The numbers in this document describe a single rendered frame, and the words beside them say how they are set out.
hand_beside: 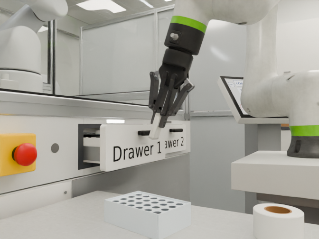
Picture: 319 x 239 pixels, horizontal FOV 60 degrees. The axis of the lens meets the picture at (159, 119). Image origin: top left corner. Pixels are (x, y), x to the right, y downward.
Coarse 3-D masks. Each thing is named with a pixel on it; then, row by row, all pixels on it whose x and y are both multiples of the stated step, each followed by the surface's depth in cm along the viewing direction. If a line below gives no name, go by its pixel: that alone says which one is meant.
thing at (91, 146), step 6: (84, 138) 69; (90, 138) 68; (96, 138) 67; (84, 144) 69; (90, 144) 68; (96, 144) 67; (84, 150) 69; (90, 150) 68; (96, 150) 67; (84, 156) 69; (90, 156) 68; (96, 156) 67; (90, 162) 68; (96, 162) 67
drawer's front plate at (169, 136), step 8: (168, 128) 105; (176, 128) 111; (184, 128) 118; (168, 136) 105; (176, 136) 111; (184, 136) 118; (168, 144) 105; (176, 144) 111; (184, 144) 118; (168, 152) 105
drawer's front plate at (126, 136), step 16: (112, 128) 66; (128, 128) 71; (144, 128) 78; (112, 144) 66; (128, 144) 71; (144, 144) 78; (160, 144) 86; (112, 160) 66; (128, 160) 71; (144, 160) 78
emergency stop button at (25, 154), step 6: (24, 144) 48; (30, 144) 49; (18, 150) 47; (24, 150) 47; (30, 150) 48; (36, 150) 49; (18, 156) 47; (24, 156) 47; (30, 156) 48; (36, 156) 49; (18, 162) 47; (24, 162) 47; (30, 162) 48
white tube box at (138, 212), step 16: (144, 192) 53; (112, 208) 46; (128, 208) 44; (144, 208) 44; (160, 208) 44; (176, 208) 43; (128, 224) 44; (144, 224) 41; (160, 224) 40; (176, 224) 43
